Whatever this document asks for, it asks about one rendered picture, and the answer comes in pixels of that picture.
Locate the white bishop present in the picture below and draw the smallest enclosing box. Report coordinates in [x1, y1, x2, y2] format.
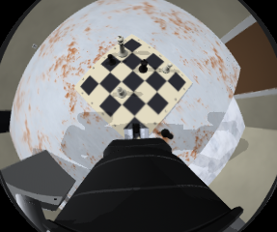
[116, 87, 126, 99]

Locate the white chess king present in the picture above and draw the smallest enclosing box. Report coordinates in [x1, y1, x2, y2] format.
[117, 35, 128, 58]

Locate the white pawn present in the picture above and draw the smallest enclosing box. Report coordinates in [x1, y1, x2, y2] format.
[162, 63, 172, 73]

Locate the chessboard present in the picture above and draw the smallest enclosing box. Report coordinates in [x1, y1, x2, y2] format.
[74, 34, 192, 137]

